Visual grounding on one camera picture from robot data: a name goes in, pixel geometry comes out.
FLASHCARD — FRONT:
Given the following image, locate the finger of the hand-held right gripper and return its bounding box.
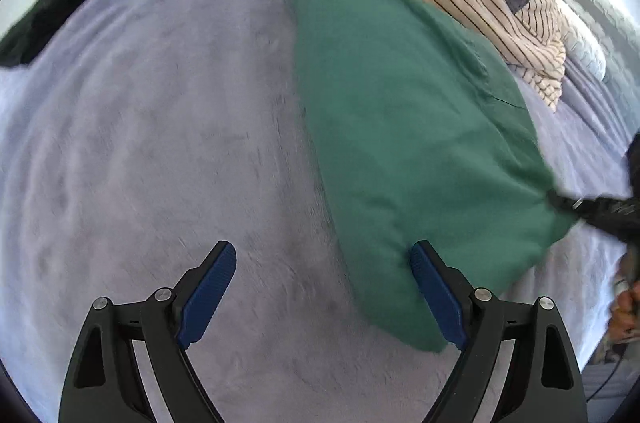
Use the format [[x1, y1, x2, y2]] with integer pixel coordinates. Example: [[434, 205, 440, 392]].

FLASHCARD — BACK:
[[547, 192, 591, 221]]

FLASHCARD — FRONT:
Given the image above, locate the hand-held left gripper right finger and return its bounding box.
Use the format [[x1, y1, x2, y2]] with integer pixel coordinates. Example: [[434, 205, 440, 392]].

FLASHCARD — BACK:
[[410, 240, 588, 423]]

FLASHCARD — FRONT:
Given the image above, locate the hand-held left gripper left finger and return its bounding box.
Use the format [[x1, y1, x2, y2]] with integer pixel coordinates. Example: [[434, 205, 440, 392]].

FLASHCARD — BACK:
[[59, 240, 237, 423]]

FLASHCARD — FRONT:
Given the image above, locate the green shirt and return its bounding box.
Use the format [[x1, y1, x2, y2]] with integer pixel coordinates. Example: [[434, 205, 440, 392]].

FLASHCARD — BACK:
[[287, 0, 576, 354]]

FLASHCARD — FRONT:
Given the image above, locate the person's right hand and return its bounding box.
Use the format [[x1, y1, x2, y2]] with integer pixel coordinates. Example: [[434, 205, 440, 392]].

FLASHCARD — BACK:
[[611, 279, 640, 345]]

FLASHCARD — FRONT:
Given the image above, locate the lavender plush blanket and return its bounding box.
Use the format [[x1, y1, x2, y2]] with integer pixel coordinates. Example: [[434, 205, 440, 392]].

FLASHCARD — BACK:
[[0, 0, 640, 423]]

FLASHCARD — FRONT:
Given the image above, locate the white quilted pillow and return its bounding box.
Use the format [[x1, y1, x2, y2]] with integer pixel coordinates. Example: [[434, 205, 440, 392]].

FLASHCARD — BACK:
[[517, 0, 640, 84]]

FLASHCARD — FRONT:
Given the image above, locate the black garment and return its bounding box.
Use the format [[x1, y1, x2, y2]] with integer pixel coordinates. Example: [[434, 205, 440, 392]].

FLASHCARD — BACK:
[[0, 0, 141, 70]]

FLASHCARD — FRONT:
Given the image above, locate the black cable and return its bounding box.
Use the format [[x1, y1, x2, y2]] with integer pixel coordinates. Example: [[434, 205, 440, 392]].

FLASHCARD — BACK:
[[585, 343, 632, 404]]

